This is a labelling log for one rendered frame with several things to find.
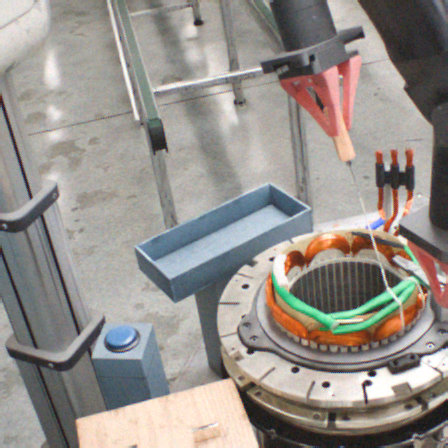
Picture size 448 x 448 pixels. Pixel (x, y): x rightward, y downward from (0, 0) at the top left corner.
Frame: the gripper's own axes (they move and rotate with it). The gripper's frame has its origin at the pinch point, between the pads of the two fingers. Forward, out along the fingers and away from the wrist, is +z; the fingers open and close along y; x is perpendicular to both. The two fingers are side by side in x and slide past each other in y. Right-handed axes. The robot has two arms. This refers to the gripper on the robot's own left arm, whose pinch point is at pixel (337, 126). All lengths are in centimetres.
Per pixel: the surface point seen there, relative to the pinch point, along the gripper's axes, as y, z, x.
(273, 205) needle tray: 20.7, 17.4, 38.0
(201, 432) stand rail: -23.1, 25.4, 10.5
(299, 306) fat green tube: -7.8, 17.8, 6.3
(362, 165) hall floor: 182, 68, 163
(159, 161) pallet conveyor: 87, 28, 162
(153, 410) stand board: -23.3, 24.0, 18.4
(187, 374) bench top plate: 2, 40, 52
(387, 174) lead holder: 12.3, 10.2, 5.9
